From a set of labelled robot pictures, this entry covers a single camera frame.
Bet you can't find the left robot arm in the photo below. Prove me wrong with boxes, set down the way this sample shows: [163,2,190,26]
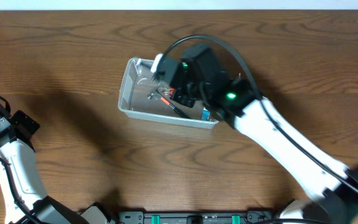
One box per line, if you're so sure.
[0,96,118,224]

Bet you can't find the clear plastic container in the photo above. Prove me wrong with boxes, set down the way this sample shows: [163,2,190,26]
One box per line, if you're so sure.
[118,58,218,129]

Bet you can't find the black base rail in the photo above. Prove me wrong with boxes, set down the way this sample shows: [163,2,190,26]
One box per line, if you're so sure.
[116,210,274,224]

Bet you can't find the blue white cardboard box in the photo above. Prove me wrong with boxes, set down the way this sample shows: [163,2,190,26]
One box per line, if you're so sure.
[201,107,210,121]

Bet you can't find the small hammer black orange handle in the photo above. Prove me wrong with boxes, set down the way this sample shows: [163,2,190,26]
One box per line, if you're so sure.
[147,90,190,119]

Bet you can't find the orange handled pliers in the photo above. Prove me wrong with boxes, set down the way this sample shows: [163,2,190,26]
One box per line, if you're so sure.
[156,87,175,95]

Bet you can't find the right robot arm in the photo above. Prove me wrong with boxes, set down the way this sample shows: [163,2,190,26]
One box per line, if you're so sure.
[151,37,358,223]

